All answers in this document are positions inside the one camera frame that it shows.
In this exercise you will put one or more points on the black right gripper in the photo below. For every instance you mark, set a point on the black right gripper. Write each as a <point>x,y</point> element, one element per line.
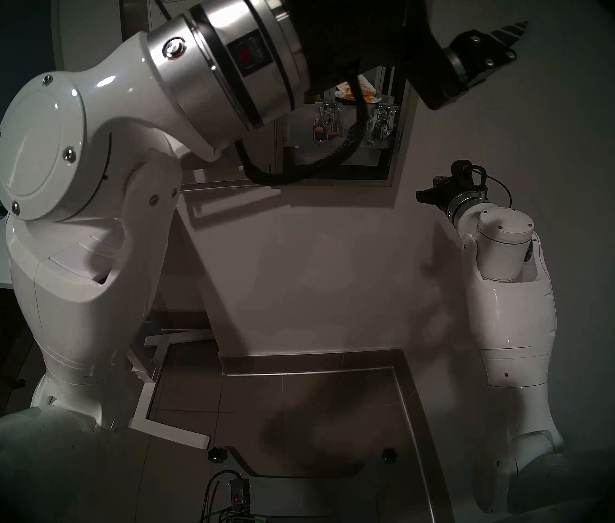
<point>457,196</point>

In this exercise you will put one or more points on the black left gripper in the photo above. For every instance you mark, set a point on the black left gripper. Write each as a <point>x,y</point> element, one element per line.
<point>367,26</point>

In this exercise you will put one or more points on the stainless steel dispenser door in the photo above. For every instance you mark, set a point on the stainless steel dispenser door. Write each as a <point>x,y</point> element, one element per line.
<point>133,10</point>

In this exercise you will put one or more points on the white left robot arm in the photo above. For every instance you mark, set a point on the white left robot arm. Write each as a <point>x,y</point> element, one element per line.
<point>84,255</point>

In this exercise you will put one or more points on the grey robot base platform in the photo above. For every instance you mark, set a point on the grey robot base platform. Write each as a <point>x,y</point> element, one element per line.
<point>313,494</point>

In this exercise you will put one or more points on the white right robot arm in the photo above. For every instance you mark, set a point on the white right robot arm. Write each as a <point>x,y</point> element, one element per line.
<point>509,320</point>

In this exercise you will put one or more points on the stainless steel dispenser cabinet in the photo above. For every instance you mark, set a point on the stainless steel dispenser cabinet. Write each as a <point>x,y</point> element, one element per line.
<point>402,146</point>

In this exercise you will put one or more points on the chrome dispensing lever mechanism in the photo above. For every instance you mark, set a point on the chrome dispensing lever mechanism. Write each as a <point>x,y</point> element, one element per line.
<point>329,125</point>
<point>383,125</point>

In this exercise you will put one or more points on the orange flower print pad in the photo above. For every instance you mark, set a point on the orange flower print pad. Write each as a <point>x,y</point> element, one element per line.
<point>367,90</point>

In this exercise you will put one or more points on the black base knob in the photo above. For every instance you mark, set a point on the black base knob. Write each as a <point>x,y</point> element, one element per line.
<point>218,455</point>
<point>389,455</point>

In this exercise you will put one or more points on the black power box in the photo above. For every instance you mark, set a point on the black power box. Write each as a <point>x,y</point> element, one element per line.
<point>240,493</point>

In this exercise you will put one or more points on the white overbed table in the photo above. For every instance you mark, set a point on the white overbed table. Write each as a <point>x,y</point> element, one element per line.
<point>166,429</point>

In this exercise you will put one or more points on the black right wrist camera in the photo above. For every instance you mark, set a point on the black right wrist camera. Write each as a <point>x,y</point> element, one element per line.
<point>461,170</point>

